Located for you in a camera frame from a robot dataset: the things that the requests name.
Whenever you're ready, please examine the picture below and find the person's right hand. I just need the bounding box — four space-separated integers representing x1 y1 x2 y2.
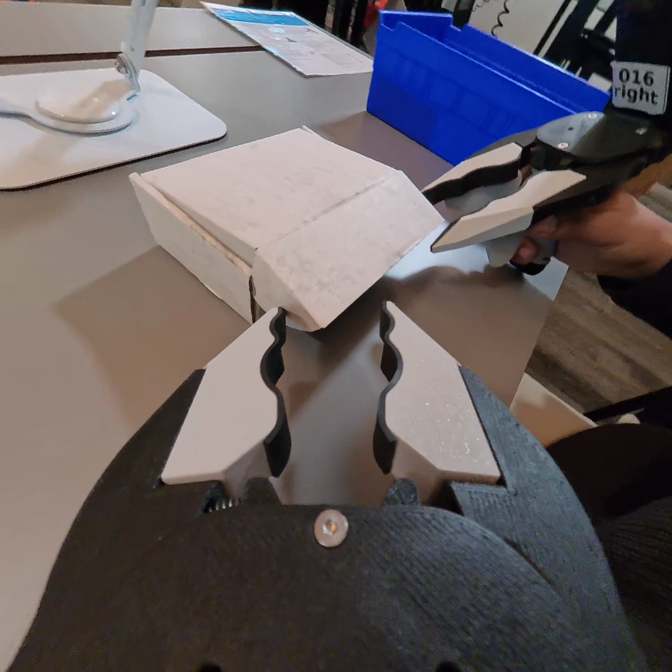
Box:
512 155 672 277

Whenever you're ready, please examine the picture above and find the person's right forearm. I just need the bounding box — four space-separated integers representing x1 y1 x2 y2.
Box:
597 261 672 338

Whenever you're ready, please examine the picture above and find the blue-edged paper sheet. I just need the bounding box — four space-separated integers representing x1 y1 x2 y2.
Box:
201 1 375 78

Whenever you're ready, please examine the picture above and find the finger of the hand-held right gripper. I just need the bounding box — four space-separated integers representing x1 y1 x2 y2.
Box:
430 169 588 266
421 142 526 213

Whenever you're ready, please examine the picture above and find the blue plastic bin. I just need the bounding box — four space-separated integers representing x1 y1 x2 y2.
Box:
366 9 613 167

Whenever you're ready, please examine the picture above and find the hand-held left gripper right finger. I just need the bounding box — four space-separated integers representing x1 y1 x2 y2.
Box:
373 301 502 502

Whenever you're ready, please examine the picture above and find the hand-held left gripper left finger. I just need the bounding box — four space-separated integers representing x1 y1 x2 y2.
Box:
160 307 292 497

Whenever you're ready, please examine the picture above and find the grey desk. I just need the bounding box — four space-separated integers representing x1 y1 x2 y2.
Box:
0 0 571 672

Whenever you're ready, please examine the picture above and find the white cardboard mailer box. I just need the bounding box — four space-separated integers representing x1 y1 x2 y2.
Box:
129 126 445 333

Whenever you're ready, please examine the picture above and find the white document stand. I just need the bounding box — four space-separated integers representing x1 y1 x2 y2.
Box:
0 0 228 191

